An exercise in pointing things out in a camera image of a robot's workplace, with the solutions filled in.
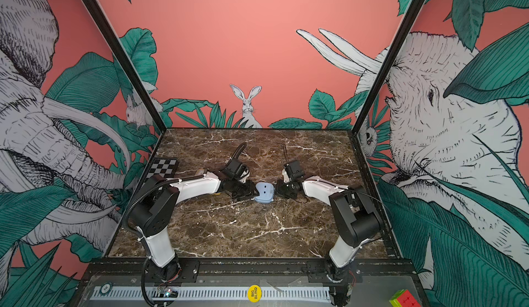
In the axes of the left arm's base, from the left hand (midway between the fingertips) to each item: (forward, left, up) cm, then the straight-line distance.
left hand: (259, 193), depth 90 cm
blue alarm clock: (0, -3, 0) cm, 3 cm away
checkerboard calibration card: (+17, +48, -1) cm, 50 cm away
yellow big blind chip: (-36, +2, -4) cm, 37 cm away
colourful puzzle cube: (-40, -47, +1) cm, 62 cm away
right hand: (+2, -7, 0) cm, 7 cm away
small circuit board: (-35, +32, -4) cm, 47 cm away
